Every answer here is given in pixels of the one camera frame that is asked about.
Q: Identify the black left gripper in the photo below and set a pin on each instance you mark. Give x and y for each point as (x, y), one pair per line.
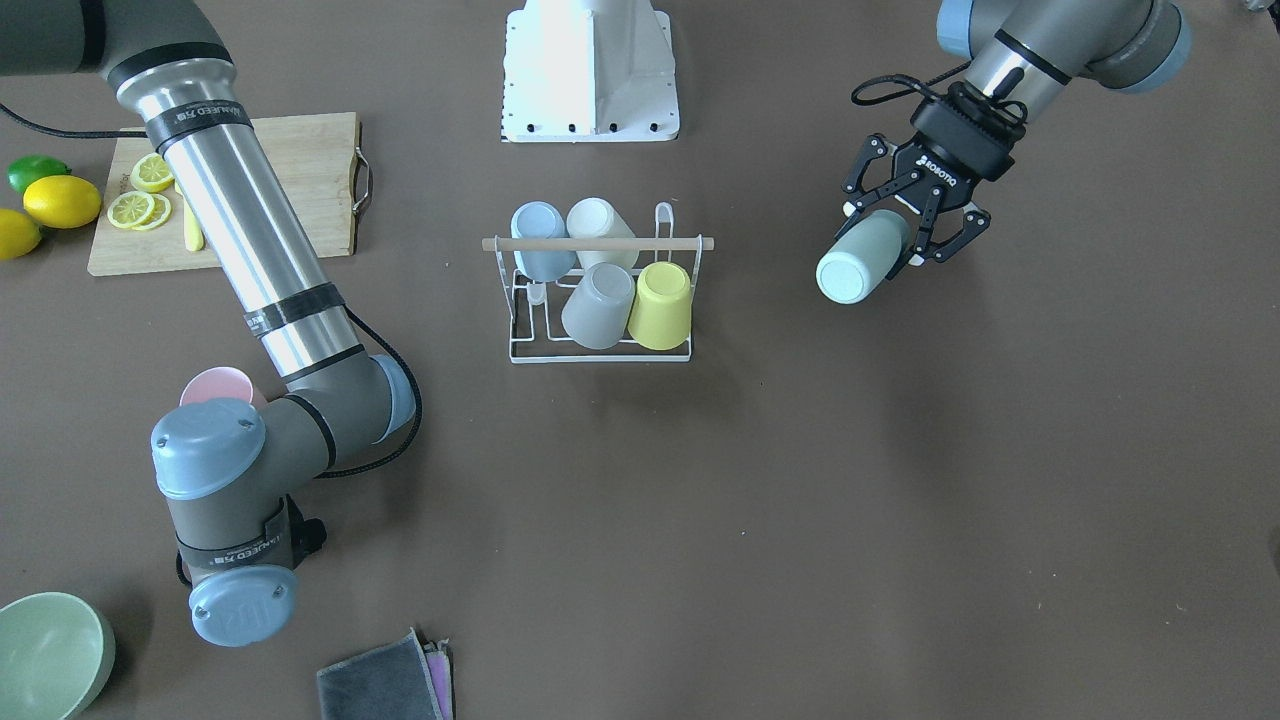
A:
(934, 174)

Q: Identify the mint green cup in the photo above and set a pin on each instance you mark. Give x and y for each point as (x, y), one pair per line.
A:
(862, 257)

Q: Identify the pink cup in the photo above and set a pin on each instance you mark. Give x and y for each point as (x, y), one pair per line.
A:
(222, 382)

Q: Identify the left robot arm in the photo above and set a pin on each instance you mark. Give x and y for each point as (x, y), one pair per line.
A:
(1017, 58)

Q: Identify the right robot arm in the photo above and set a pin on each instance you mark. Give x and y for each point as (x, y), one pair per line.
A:
(226, 469)

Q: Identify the yellow cup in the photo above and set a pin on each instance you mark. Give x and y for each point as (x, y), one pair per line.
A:
(661, 317)

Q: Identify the white cup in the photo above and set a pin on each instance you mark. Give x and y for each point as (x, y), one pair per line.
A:
(593, 218)

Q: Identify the grey cup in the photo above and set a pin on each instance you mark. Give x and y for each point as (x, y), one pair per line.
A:
(597, 312)

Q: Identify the light blue cup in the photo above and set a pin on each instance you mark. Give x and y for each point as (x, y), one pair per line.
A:
(538, 221)

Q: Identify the wooden cutting board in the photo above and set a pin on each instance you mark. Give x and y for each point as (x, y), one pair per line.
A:
(314, 157)

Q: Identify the grey cloth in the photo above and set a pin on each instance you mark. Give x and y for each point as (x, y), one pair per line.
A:
(407, 679)

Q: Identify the lemon slice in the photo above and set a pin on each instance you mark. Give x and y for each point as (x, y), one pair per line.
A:
(151, 174)
(131, 209)

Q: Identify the yellow lemon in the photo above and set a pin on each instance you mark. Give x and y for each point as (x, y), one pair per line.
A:
(19, 234)
(62, 202)

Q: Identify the green lime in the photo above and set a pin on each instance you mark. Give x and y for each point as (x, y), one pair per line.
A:
(22, 172)

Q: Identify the green bowl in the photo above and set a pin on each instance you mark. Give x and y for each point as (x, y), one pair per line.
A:
(57, 653)

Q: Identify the white wire cup holder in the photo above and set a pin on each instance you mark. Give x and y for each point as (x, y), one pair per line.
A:
(535, 334)

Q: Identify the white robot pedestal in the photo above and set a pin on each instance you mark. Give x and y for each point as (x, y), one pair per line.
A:
(589, 72)

